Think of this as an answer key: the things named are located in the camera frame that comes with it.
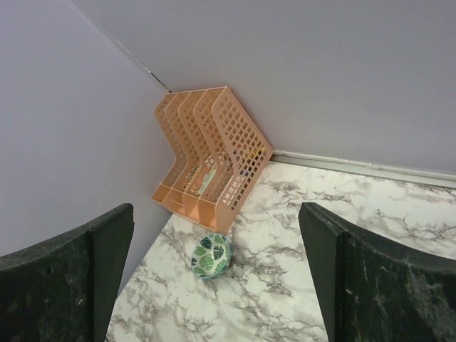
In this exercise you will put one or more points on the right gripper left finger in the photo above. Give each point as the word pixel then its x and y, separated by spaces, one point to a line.
pixel 64 288

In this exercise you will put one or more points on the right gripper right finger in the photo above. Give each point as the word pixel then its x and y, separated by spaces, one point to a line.
pixel 370 288

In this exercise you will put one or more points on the green leaf pattern bowl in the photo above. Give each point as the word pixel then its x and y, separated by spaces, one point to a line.
pixel 211 256

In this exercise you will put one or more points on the pink plastic file organizer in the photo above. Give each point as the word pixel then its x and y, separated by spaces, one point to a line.
pixel 219 155

